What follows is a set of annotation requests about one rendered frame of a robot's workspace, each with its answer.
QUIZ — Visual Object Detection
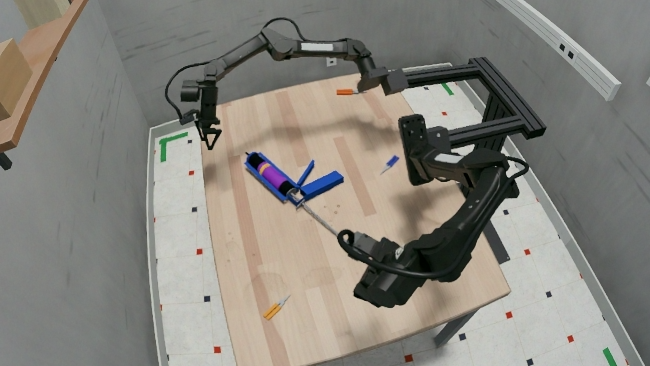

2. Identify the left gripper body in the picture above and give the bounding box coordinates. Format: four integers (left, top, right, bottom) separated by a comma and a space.
354, 233, 401, 303

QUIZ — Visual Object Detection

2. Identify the black and purple cylinder with yellow stripe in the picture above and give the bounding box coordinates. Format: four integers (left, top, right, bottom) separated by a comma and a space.
248, 154, 295, 197

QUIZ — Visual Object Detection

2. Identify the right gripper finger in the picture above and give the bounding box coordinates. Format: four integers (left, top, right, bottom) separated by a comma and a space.
202, 129, 222, 150
194, 120, 211, 141

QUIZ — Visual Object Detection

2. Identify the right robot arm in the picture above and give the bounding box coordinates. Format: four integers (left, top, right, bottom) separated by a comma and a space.
180, 27, 386, 106

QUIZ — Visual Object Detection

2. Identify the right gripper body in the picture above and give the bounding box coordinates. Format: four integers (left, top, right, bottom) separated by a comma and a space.
183, 102, 220, 132

